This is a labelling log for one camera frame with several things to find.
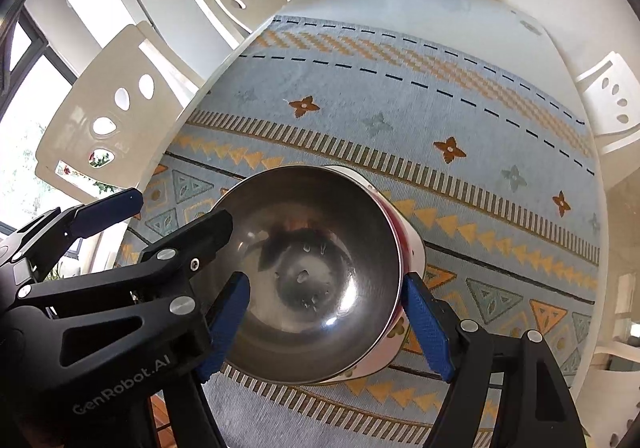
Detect pink steel bowl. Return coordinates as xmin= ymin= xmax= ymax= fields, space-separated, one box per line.
xmin=189 ymin=164 xmax=405 ymax=385

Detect pink cartoon bowl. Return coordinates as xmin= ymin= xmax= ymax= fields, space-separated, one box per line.
xmin=320 ymin=164 xmax=427 ymax=385

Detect patterned grey-blue table mat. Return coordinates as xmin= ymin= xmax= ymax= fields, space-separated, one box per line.
xmin=117 ymin=15 xmax=601 ymax=448

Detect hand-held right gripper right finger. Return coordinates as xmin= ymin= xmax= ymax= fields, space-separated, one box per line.
xmin=403 ymin=274 xmax=586 ymax=448

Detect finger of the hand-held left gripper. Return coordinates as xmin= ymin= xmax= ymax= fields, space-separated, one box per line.
xmin=0 ymin=188 xmax=144 ymax=279
xmin=0 ymin=209 xmax=234 ymax=380

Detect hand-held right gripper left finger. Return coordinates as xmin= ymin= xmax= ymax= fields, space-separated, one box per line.
xmin=162 ymin=272 xmax=251 ymax=448

